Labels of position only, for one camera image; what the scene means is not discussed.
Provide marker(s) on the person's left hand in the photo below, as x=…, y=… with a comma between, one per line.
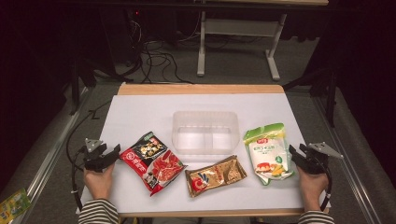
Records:
x=98, y=183

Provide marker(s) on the green and white packet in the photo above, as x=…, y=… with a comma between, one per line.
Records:
x=269, y=152

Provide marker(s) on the white metal desk frame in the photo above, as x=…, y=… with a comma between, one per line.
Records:
x=239, y=27

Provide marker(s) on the person's right hand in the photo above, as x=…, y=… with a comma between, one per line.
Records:
x=313, y=188

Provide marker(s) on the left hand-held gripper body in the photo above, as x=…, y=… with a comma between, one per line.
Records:
x=93, y=160

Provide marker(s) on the green yellow packet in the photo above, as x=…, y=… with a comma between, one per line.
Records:
x=14, y=205

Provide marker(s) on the clear plastic container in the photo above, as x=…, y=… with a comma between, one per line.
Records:
x=205, y=133

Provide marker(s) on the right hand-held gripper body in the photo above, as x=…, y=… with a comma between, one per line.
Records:
x=316, y=163

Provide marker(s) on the metal floor rail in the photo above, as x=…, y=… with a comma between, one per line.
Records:
x=348, y=161
x=46, y=158

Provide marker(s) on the red soup base packet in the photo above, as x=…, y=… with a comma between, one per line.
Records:
x=155, y=165

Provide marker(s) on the black metal stand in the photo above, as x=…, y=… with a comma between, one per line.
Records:
x=76, y=90
x=330, y=93

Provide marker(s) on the black computer tower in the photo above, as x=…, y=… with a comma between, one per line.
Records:
x=135, y=34

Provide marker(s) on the gold foil packet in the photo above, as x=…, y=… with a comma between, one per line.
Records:
x=214, y=175

